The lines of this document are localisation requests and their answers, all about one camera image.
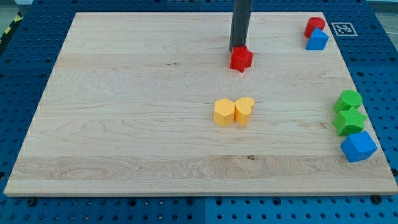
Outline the red star block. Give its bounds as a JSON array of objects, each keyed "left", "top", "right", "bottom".
[{"left": 229, "top": 45, "right": 254, "bottom": 73}]

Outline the yellow hexagon block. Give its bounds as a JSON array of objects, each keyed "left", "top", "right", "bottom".
[{"left": 213, "top": 98, "right": 235, "bottom": 127}]

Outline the green star block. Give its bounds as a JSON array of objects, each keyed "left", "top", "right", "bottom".
[{"left": 332, "top": 107, "right": 368, "bottom": 136}]

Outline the yellow heart block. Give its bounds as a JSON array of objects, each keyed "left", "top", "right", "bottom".
[{"left": 234, "top": 97, "right": 255, "bottom": 125}]

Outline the wooden board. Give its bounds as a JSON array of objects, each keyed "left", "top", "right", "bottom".
[{"left": 4, "top": 12, "right": 397, "bottom": 197}]

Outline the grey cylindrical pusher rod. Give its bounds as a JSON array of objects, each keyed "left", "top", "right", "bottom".
[{"left": 229, "top": 0, "right": 253, "bottom": 52}]

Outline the blue triangle block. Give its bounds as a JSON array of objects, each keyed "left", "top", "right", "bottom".
[{"left": 305, "top": 27, "right": 329, "bottom": 50}]

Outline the red cylinder block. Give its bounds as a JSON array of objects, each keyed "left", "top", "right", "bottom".
[{"left": 304, "top": 17, "right": 326, "bottom": 39}]

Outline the green cylinder block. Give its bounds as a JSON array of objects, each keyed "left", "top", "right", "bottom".
[{"left": 333, "top": 90, "right": 363, "bottom": 113}]

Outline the blue cube block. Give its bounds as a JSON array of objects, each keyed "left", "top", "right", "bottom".
[{"left": 340, "top": 131, "right": 377, "bottom": 162}]

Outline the white fiducial marker tag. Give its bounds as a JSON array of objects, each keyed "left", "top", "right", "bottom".
[{"left": 331, "top": 22, "right": 358, "bottom": 37}]

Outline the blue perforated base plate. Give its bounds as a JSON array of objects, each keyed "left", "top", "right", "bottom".
[{"left": 1, "top": 0, "right": 397, "bottom": 223}]

